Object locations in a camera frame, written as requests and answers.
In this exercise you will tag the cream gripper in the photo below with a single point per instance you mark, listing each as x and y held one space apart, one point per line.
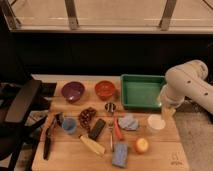
167 113

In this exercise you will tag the orange red bowl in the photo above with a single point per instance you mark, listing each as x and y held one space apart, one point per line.
105 89

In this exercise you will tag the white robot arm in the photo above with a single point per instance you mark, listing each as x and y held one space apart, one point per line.
186 80

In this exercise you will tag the green plastic tray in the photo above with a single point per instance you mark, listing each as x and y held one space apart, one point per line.
140 92

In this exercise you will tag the grey blue cloth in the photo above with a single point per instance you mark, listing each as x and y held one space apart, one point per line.
128 123

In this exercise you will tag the orange apple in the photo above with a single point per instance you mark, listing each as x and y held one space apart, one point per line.
141 145

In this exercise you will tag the orange carrot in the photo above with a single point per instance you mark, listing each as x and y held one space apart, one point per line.
117 129

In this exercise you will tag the small metal cup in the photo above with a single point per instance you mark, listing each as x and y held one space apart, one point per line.
110 108

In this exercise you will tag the metal fork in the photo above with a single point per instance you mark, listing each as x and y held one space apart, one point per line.
110 126

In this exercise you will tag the blue sponge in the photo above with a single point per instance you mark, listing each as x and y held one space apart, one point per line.
119 157

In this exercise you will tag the black rectangular block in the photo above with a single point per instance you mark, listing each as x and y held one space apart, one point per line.
96 130

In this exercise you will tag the bunch of dark grapes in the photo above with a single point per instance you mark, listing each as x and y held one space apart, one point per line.
86 116

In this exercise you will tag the wooden cutting board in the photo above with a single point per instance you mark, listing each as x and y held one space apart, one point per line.
68 153

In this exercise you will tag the purple bowl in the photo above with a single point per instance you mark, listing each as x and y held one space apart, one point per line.
73 91

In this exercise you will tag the blue plastic cup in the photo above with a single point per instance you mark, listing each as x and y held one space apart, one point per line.
69 125

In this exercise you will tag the black tongs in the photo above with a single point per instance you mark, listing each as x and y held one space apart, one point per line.
58 118

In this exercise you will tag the black office chair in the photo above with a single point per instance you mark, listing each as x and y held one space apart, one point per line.
13 131

